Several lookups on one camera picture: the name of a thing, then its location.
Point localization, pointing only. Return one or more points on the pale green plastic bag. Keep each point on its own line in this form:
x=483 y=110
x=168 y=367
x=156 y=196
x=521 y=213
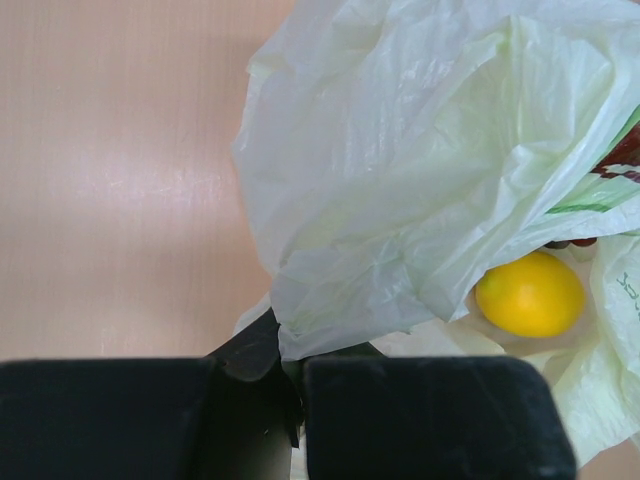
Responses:
x=391 y=152

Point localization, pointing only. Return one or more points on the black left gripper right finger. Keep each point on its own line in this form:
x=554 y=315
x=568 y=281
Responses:
x=452 y=417

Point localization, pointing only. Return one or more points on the yellow lemon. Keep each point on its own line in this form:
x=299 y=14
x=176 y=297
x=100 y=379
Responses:
x=536 y=296

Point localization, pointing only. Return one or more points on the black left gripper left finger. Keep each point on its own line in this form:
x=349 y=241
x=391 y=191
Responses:
x=233 y=414

